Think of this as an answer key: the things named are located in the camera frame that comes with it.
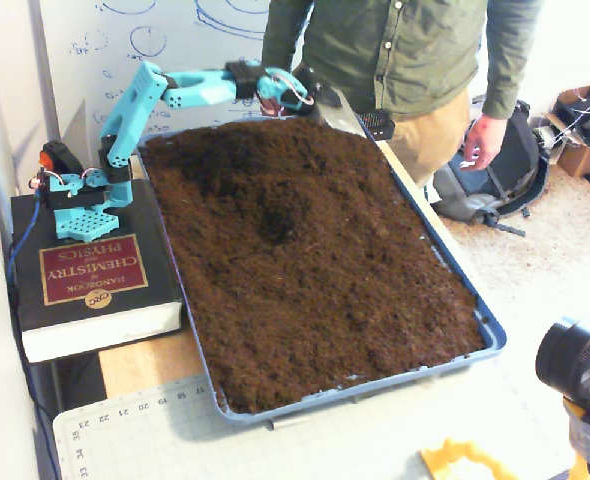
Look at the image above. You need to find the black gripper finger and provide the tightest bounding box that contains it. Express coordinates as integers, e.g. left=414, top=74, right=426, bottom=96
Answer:
left=317, top=83, right=344, bottom=109

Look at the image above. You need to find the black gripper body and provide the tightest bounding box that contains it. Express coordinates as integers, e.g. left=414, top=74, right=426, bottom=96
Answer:
left=292, top=63, right=325, bottom=105

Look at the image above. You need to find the silver blade gripper finger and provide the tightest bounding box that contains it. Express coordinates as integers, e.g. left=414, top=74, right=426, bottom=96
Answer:
left=316, top=88, right=370, bottom=139

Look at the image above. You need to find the brown soil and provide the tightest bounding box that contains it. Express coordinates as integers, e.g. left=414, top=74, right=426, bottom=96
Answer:
left=139, top=115, right=487, bottom=415

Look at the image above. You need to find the person right forearm green sleeve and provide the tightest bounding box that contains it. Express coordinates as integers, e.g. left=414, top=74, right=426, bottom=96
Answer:
left=260, top=0, right=321, bottom=71

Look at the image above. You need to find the teal five-joint robot arm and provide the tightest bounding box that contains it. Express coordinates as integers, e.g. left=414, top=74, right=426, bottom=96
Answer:
left=37, top=58, right=310, bottom=240

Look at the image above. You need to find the person left forearm green sleeve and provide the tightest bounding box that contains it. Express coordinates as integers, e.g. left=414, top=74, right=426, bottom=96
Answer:
left=482, top=0, right=546, bottom=122

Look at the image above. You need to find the person right hand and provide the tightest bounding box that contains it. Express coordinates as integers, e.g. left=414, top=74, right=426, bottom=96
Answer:
left=258, top=94, right=289, bottom=119

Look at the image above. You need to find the person left hand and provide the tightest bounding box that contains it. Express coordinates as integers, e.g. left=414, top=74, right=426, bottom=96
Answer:
left=459, top=113, right=507, bottom=172

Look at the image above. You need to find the black perforated box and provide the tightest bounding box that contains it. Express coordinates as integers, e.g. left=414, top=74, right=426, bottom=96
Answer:
left=359, top=109, right=396, bottom=141

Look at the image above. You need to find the person body green shirt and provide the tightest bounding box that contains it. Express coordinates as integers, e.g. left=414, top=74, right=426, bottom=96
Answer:
left=294, top=0, right=491, bottom=189

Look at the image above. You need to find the whiteboard with blue drawings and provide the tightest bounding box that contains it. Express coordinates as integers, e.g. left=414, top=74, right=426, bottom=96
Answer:
left=38, top=0, right=316, bottom=166

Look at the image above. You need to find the grey black backpack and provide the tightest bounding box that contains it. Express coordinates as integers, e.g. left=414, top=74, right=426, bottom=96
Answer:
left=432, top=97, right=551, bottom=239

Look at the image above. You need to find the brown cardboard box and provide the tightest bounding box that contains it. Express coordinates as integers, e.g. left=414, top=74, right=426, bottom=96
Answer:
left=542, top=82, right=590, bottom=179

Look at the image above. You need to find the black round device orange face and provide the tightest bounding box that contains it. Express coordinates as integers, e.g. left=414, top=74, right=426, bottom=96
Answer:
left=38, top=141, right=84, bottom=176

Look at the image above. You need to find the blue plastic tray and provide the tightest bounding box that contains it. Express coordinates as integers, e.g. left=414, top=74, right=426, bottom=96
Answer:
left=135, top=108, right=508, bottom=427

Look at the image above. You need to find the black chemistry physics handbook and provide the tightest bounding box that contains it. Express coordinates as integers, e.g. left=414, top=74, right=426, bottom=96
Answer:
left=9, top=177, right=186, bottom=364

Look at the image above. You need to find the grey metal bar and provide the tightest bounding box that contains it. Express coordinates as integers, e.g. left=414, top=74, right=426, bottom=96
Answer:
left=267, top=417, right=309, bottom=431

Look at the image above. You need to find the white grid cutting mat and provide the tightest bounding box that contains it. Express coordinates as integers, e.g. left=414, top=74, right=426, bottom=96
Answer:
left=52, top=372, right=576, bottom=480

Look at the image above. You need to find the white red wrist servo cable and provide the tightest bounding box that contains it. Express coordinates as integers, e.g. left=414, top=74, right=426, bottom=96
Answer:
left=269, top=72, right=317, bottom=108

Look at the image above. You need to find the blue cable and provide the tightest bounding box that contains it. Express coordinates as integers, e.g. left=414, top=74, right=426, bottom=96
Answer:
left=5, top=197, right=62, bottom=480

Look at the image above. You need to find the black round camera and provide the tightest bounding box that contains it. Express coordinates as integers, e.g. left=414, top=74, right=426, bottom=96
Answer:
left=534, top=317, right=590, bottom=406

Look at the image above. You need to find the yellow plastic bracket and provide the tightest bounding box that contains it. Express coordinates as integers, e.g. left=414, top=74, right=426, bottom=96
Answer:
left=419, top=438, right=521, bottom=480

